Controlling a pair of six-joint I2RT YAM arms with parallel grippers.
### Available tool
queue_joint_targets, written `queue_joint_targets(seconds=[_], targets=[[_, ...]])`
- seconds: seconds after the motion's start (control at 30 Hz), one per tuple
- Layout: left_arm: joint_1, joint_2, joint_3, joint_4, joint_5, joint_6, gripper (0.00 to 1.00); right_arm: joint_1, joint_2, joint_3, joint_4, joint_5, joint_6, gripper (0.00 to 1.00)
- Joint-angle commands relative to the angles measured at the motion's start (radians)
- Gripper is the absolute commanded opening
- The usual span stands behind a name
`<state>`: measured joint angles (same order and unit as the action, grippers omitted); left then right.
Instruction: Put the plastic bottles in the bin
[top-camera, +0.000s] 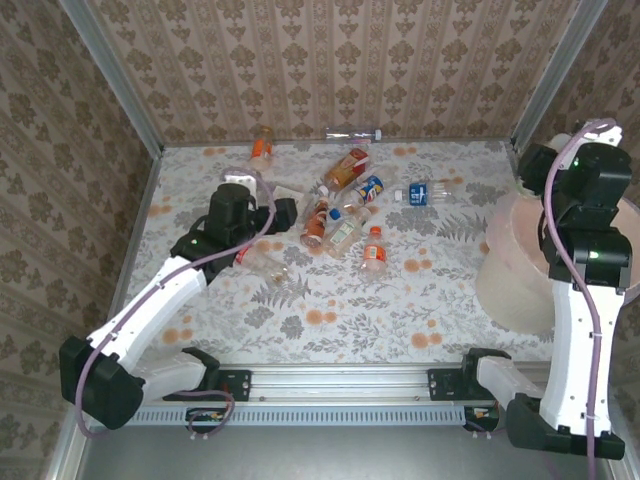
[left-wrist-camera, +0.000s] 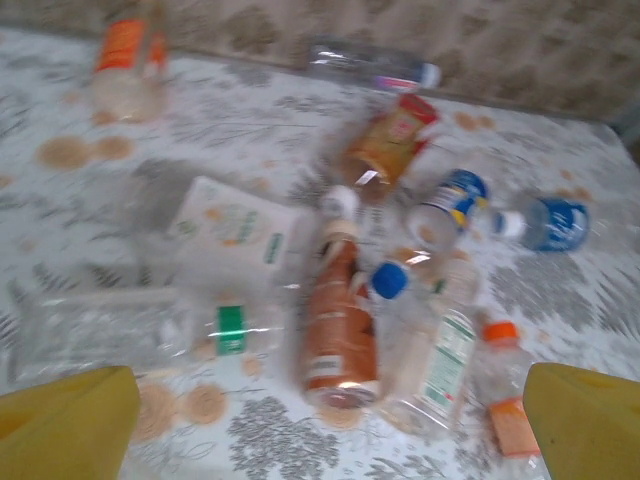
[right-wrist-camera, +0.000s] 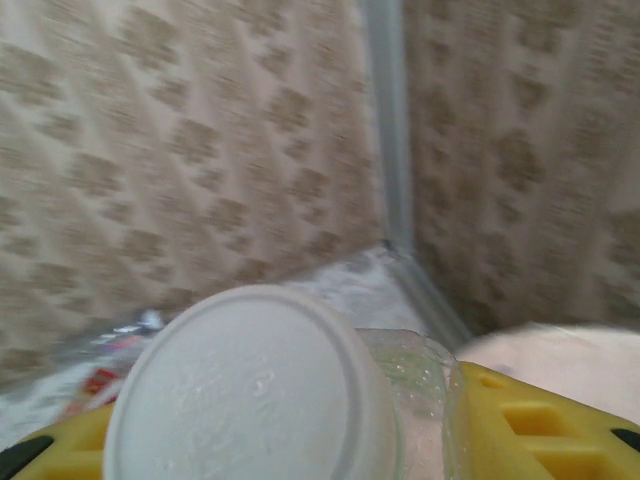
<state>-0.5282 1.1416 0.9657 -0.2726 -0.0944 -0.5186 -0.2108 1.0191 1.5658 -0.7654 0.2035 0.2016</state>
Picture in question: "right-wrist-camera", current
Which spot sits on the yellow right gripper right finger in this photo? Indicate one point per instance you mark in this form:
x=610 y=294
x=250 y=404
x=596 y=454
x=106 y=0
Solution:
x=550 y=435

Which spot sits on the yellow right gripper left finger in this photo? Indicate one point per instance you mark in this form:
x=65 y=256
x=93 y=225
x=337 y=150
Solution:
x=60 y=450

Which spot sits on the clear bottle wide white cap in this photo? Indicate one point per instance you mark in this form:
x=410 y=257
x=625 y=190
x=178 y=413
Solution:
x=240 y=390

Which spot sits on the clear bottle small white cap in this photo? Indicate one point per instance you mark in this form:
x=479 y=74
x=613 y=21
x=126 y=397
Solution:
x=145 y=320

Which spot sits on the aluminium frame post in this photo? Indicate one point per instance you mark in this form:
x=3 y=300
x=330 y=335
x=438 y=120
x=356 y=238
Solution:
x=387 y=125

